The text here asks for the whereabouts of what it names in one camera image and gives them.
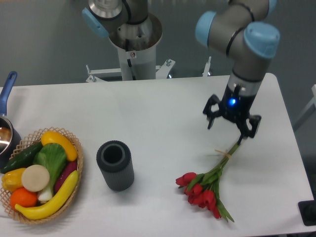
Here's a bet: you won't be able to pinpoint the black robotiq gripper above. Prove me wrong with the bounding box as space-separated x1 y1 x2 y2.
202 82 262 146

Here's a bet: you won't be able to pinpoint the red tulip bouquet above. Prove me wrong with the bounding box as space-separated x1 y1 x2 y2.
175 142 240 222

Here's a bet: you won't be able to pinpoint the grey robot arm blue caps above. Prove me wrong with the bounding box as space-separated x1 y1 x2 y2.
81 0 280 139

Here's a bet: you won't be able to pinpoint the black box at table edge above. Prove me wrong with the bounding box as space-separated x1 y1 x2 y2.
298 200 316 226

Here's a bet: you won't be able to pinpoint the dark grey ribbed vase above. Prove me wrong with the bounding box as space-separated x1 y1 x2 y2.
96 140 134 191

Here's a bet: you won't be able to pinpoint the purple sweet potato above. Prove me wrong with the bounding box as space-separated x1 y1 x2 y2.
54 161 77 194

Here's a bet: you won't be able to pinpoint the yellow squash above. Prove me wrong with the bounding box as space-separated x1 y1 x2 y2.
41 131 78 161

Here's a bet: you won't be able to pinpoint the green bok choy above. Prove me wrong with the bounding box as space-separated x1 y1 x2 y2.
33 143 67 204

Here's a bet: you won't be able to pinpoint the beige round disc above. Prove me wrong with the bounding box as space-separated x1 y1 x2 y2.
21 165 50 192

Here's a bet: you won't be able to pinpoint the green cucumber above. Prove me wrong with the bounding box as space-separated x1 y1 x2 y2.
0 142 43 174

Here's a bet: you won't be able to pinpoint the yellow banana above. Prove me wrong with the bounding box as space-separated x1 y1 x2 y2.
15 170 79 220

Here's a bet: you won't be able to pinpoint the orange fruit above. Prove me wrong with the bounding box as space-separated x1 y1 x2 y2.
10 188 38 210

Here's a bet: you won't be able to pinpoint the yellow bell pepper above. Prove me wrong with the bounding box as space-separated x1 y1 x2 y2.
1 168 26 192

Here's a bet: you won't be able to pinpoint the woven wicker basket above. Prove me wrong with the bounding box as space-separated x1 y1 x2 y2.
0 127 83 224

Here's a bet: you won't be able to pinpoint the white frame at right edge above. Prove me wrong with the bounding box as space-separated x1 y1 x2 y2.
292 84 316 132

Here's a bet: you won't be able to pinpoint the white metal base frame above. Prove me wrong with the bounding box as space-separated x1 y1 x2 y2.
86 56 212 83

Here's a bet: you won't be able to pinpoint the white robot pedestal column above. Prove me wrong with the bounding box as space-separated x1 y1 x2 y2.
109 13 162 80

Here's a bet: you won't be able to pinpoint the blue handled saucepan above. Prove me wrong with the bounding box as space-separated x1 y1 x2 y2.
0 71 21 168

